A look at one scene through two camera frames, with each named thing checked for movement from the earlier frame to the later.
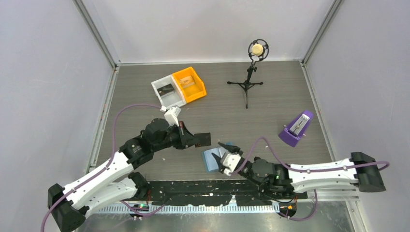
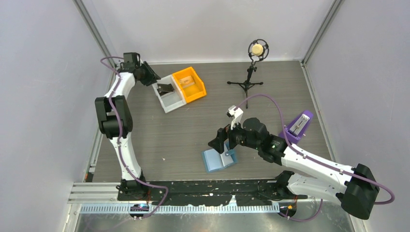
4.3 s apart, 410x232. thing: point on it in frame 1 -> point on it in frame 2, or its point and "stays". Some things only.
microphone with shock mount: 258,50 stays
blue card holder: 211,162 stays
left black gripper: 187,136 -> 152,77
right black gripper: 232,148 -> 218,142
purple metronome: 296,129 stays
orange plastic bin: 190,83 stays
